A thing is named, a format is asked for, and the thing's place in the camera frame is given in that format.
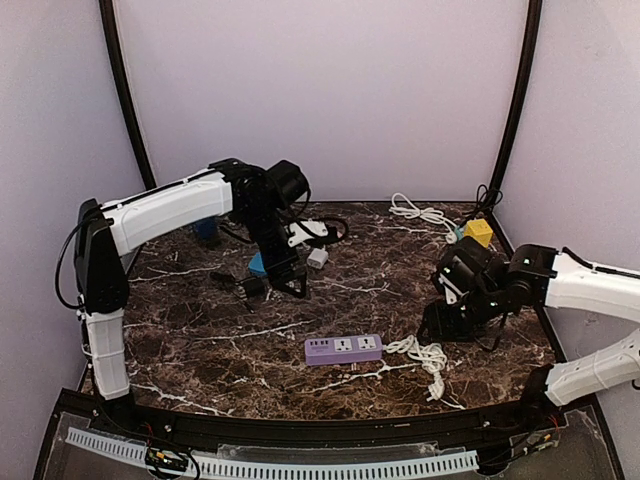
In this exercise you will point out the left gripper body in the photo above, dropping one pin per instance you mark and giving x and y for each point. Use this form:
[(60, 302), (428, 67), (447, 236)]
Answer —
[(286, 270)]

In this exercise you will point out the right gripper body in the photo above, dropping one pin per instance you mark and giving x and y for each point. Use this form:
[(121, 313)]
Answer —
[(445, 317)]

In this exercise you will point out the blue adapter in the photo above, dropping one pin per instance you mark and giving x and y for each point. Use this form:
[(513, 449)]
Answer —
[(256, 266)]

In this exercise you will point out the dark blue cube socket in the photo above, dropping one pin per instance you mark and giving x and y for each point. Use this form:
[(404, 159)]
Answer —
[(206, 229)]

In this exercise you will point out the teal power strip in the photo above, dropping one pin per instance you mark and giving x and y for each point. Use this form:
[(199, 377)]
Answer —
[(459, 233)]

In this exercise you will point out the yellow cube socket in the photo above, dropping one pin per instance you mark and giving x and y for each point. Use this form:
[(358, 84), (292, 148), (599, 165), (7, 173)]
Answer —
[(479, 230)]

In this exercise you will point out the purple power strip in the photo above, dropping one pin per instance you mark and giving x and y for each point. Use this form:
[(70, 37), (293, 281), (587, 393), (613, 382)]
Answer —
[(343, 350)]

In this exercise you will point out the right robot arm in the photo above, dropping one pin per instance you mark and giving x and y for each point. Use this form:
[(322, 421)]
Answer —
[(477, 286)]

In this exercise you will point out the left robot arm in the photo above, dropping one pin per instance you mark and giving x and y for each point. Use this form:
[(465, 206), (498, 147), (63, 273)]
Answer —
[(258, 198)]

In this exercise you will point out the black plug adapter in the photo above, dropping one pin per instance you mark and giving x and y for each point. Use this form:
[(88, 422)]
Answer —
[(252, 287)]

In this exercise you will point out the white charger cube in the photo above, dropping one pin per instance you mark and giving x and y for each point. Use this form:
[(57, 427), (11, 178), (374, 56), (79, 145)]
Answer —
[(317, 258)]

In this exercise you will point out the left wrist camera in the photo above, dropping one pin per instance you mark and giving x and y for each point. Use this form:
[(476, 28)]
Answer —
[(314, 233)]

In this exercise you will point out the white slotted cable duct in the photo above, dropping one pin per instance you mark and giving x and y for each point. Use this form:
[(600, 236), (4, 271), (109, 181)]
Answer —
[(411, 461)]

